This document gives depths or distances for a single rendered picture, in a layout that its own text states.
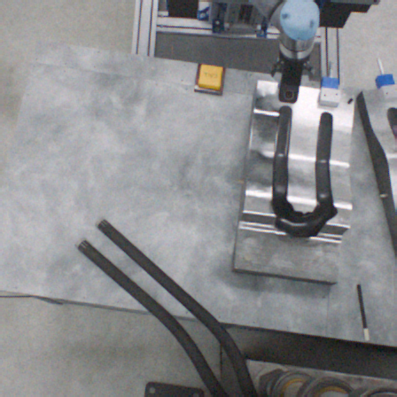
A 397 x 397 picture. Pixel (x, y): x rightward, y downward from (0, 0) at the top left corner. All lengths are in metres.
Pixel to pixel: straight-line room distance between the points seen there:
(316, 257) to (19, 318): 1.28
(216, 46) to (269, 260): 1.16
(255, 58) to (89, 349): 1.31
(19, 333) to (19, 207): 0.87
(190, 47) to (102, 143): 0.90
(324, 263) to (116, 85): 0.74
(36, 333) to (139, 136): 1.03
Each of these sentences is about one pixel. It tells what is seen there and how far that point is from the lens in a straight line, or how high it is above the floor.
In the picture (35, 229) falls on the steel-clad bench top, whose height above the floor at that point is 0.80.
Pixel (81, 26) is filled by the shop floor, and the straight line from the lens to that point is 2.67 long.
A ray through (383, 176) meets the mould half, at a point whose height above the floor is 0.85.
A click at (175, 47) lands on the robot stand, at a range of 2.35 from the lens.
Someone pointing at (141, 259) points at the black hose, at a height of 0.86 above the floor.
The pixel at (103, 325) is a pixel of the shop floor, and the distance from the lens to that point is 2.27.
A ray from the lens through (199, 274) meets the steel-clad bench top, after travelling 1.47.
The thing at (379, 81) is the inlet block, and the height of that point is 0.87.
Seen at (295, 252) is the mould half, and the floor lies 0.86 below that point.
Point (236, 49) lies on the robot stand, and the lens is 2.36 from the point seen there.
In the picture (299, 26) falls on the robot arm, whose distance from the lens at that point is 1.16.
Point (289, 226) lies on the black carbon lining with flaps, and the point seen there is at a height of 0.87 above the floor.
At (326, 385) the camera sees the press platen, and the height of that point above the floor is 1.29.
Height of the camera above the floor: 2.25
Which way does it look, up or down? 74 degrees down
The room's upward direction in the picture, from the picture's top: 11 degrees clockwise
